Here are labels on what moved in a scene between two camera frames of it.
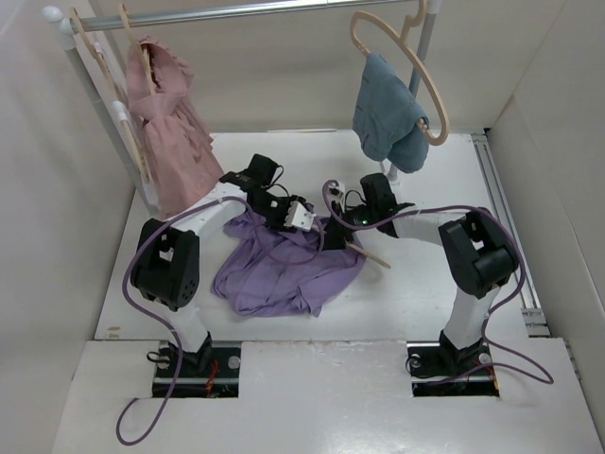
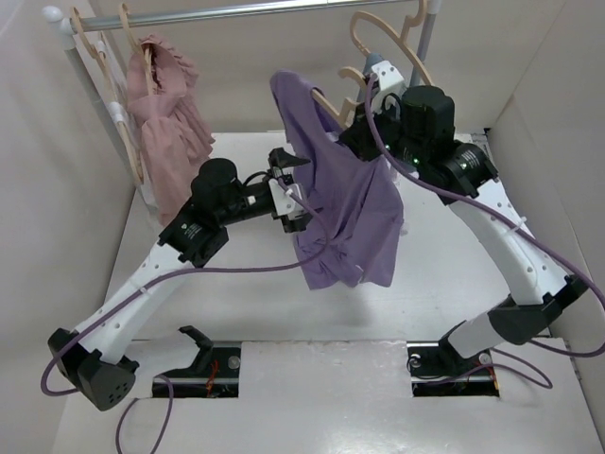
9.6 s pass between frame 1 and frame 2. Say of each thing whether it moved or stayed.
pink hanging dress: stayed
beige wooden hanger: moved
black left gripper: moved
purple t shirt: moved
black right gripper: moved
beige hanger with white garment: stayed
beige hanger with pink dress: stayed
